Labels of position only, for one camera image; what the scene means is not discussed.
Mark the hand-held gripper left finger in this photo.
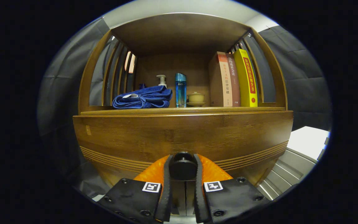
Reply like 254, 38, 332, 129
97, 155, 174, 223

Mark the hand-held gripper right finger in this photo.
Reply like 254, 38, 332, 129
193, 154, 271, 224

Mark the black round drawer knob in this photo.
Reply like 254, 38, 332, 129
169, 152, 198, 181

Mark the wooden drawer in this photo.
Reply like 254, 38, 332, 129
73, 110, 294, 187

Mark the wooden cabinet door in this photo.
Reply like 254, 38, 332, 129
170, 180, 186, 216
185, 180, 196, 216

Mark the wooden countertop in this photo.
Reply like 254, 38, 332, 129
80, 107, 286, 116

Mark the wooden cabinet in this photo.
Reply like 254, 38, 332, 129
73, 12, 294, 218

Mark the blue folded towel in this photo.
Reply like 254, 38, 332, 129
112, 86, 173, 109

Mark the beige lidded teacup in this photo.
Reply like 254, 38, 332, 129
186, 92, 206, 107

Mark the tall blue glass bottle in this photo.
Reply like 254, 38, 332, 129
175, 73, 187, 108

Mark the white pump bottle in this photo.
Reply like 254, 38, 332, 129
156, 75, 168, 89

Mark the tan book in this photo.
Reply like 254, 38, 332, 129
209, 51, 234, 107

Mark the brown book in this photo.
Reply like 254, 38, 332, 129
227, 53, 241, 107

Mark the white table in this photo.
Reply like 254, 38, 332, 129
286, 126, 331, 161

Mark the yellow book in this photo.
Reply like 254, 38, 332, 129
233, 49, 259, 107

